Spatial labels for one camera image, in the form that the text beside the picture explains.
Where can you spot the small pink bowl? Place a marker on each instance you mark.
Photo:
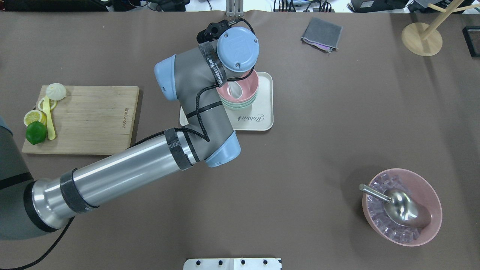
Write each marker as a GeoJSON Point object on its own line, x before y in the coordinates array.
{"type": "Point", "coordinates": [240, 91]}

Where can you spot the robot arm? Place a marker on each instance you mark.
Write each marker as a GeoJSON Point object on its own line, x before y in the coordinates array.
{"type": "Point", "coordinates": [32, 208]}

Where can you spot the green bowl stack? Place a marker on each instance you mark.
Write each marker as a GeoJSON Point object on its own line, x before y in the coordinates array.
{"type": "Point", "coordinates": [237, 106]}

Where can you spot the large pink ice bowl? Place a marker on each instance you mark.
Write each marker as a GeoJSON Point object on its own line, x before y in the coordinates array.
{"type": "Point", "coordinates": [419, 190]}

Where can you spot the cream rabbit tray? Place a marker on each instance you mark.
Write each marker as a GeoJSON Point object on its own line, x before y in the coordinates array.
{"type": "Point", "coordinates": [259, 116]}

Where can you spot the grey folded cloth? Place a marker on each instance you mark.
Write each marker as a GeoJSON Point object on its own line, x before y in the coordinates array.
{"type": "Point", "coordinates": [322, 34]}

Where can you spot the bamboo cutting board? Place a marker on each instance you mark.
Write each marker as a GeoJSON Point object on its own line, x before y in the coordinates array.
{"type": "Point", "coordinates": [91, 120]}

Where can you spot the metal ice scoop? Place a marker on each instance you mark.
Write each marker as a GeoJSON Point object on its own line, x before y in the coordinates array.
{"type": "Point", "coordinates": [400, 207]}

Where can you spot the green lime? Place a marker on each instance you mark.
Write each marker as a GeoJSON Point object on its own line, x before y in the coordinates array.
{"type": "Point", "coordinates": [36, 132]}

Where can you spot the wooden mug tree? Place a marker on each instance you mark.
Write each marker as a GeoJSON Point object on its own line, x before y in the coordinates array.
{"type": "Point", "coordinates": [424, 39]}

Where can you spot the lemon half slice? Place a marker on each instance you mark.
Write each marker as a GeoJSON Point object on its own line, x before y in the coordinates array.
{"type": "Point", "coordinates": [35, 116]}

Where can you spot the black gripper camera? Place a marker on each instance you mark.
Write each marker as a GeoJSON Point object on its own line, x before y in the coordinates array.
{"type": "Point", "coordinates": [214, 30]}

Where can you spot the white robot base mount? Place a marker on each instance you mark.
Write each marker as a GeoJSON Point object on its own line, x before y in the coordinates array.
{"type": "Point", "coordinates": [233, 264]}

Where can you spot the lemon ring slice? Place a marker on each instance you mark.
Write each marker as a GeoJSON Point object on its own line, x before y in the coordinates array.
{"type": "Point", "coordinates": [52, 104]}

